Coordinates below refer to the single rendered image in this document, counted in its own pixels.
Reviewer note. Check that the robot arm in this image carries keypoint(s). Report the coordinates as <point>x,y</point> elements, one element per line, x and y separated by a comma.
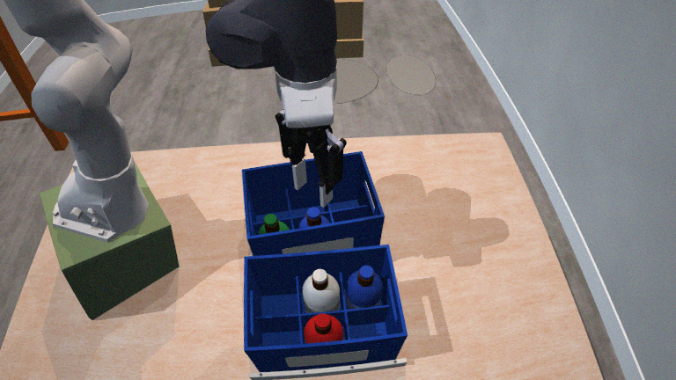
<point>296,37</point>

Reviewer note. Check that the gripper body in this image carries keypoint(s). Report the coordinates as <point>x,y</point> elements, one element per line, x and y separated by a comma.
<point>319,133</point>

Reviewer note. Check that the blue bottle crate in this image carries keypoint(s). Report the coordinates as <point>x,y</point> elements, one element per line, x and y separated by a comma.
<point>354,222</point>
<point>274,295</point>

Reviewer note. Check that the red bottle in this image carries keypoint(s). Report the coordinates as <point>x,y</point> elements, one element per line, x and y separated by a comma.
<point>323,327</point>

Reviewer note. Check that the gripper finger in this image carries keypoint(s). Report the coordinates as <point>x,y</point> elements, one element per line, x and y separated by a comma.
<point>297,152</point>
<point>329,162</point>

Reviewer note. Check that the white bottle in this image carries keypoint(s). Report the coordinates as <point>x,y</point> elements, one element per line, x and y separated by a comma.
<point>321,292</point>

